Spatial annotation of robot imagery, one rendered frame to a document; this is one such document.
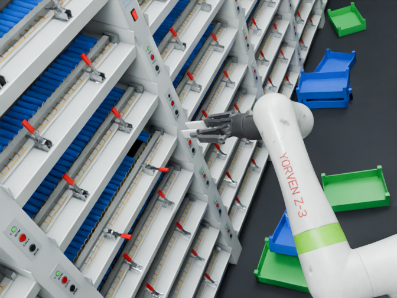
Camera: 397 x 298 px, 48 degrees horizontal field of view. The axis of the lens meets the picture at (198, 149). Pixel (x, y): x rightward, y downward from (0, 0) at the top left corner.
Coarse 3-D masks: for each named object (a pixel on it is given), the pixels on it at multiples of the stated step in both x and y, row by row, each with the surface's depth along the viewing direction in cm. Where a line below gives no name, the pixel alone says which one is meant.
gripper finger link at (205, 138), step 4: (200, 136) 138; (204, 136) 137; (208, 136) 137; (212, 136) 136; (216, 136) 135; (220, 136) 134; (204, 140) 138; (208, 140) 137; (212, 140) 136; (216, 140) 135; (220, 140) 133
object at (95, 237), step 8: (152, 136) 159; (152, 144) 157; (144, 152) 155; (144, 160) 153; (136, 168) 150; (128, 176) 148; (128, 184) 146; (120, 192) 144; (128, 192) 146; (120, 200) 143; (112, 208) 140; (104, 216) 138; (104, 224) 137; (96, 232) 135; (96, 240) 134; (88, 248) 132; (80, 256) 130; (88, 256) 132; (80, 264) 128
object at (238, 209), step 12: (264, 144) 255; (252, 156) 249; (264, 156) 252; (252, 168) 246; (252, 180) 241; (240, 192) 236; (252, 192) 237; (240, 204) 227; (240, 216) 227; (240, 228) 228
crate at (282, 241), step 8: (280, 224) 221; (280, 232) 221; (288, 232) 220; (272, 240) 207; (280, 240) 216; (288, 240) 215; (272, 248) 209; (280, 248) 207; (288, 248) 204; (296, 256) 204
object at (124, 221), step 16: (144, 128) 164; (160, 128) 161; (176, 128) 159; (144, 144) 160; (160, 144) 160; (176, 144) 165; (160, 160) 156; (144, 176) 151; (144, 192) 147; (128, 208) 143; (112, 224) 139; (128, 224) 140; (96, 256) 133; (112, 256) 135; (80, 272) 128; (96, 272) 130; (96, 288) 131
